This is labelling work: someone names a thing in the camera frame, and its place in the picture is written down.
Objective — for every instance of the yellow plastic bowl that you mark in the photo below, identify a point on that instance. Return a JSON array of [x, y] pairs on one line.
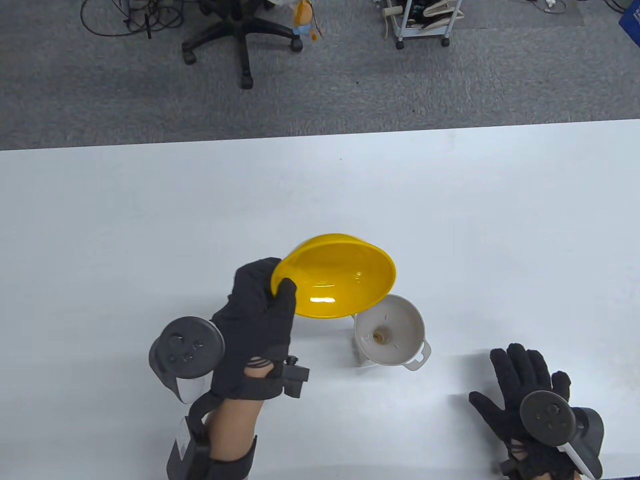
[[340, 280]]

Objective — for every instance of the black left hand controller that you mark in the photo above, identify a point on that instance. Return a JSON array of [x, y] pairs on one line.
[[190, 345]]

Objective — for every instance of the black right hand controller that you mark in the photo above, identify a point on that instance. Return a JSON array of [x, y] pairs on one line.
[[545, 417]]

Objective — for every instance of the black left armband box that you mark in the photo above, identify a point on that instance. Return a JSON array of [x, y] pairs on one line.
[[180, 450]]

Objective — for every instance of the plush doll charm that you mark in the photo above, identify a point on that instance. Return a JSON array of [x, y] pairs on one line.
[[302, 17]]

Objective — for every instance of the person's left hand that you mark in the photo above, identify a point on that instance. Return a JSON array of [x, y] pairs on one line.
[[250, 330]]

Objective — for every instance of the white rolling cart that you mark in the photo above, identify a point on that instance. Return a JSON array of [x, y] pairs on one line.
[[420, 32]]

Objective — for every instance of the grey plastic funnel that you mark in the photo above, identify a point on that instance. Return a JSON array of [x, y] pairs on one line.
[[405, 325]]

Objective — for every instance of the blue box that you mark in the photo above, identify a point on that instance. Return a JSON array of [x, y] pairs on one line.
[[631, 20]]

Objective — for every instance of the black hand controller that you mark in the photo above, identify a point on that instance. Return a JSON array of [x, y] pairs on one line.
[[190, 345], [545, 417]]

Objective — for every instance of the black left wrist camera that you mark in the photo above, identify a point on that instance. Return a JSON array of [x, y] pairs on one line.
[[295, 377]]

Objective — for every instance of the clear square coffee jar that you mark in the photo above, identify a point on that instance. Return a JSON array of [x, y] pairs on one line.
[[359, 357]]

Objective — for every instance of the person's left forearm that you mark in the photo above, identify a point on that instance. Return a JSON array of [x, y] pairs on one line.
[[230, 430]]

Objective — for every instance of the person's right hand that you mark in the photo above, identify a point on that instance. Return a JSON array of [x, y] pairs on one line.
[[520, 370]]

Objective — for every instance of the black office chair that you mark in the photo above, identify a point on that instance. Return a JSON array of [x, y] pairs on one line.
[[245, 50]]

